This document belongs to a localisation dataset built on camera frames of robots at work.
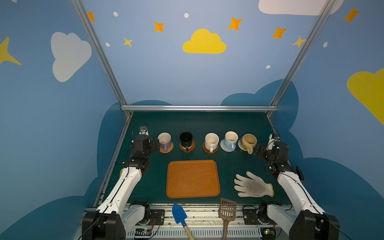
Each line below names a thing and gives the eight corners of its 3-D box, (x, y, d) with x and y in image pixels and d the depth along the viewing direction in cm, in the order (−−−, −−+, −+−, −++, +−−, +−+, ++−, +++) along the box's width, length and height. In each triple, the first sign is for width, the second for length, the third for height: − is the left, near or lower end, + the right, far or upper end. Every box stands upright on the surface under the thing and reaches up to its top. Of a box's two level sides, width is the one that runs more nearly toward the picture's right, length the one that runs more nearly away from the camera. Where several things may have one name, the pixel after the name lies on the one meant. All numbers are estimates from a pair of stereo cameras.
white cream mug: (205, 156, 99) (206, 148, 91) (204, 141, 107) (205, 132, 99) (218, 156, 99) (220, 148, 91) (216, 141, 107) (218, 132, 99)
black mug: (180, 154, 100) (178, 145, 92) (181, 140, 107) (180, 131, 99) (192, 154, 100) (192, 145, 92) (192, 140, 107) (192, 131, 99)
